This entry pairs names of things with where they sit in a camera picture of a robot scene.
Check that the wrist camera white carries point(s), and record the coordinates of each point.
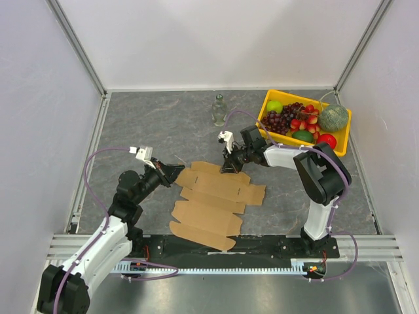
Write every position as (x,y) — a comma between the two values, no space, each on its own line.
(227,138)
(143,154)

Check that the brown cardboard box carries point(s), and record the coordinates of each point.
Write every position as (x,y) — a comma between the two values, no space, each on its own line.
(211,205)

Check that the white slotted cable duct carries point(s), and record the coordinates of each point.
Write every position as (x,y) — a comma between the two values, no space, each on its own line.
(295,268)

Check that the green apple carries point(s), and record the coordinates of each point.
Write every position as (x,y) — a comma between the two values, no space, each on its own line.
(274,105)

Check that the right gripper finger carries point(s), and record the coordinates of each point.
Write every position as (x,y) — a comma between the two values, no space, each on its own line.
(225,168)
(234,170)

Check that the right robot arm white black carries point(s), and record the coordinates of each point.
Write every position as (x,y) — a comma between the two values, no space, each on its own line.
(322,174)

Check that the purple grape bunch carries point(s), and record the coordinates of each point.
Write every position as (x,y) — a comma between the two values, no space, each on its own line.
(278,122)

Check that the clear glass bottle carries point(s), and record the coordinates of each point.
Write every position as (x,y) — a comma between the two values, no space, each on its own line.
(219,110)

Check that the red apple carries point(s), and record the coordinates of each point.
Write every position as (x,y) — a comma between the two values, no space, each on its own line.
(327,138)

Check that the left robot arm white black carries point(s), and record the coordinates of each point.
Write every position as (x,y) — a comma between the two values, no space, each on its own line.
(69,288)

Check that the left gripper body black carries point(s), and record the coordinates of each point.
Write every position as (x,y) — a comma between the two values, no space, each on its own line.
(160,171)

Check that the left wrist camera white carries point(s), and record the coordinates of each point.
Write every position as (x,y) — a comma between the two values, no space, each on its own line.
(143,154)

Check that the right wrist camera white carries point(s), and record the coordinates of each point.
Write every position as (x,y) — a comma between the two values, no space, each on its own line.
(227,138)

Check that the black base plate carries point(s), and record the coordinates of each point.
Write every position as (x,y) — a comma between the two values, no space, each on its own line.
(249,250)

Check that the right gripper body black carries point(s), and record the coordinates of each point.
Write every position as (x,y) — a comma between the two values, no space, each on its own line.
(232,159)

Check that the netted green melon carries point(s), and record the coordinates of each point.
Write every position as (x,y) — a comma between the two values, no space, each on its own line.
(333,118)

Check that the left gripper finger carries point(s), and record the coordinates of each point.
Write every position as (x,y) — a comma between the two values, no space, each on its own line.
(172,176)
(176,167)

